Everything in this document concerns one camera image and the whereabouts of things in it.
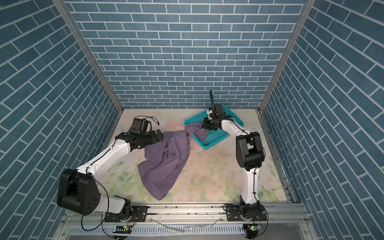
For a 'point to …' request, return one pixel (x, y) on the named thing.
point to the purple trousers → (166, 153)
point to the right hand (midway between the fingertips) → (200, 123)
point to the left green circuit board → (123, 229)
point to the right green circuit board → (254, 227)
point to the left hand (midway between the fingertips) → (158, 137)
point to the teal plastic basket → (216, 136)
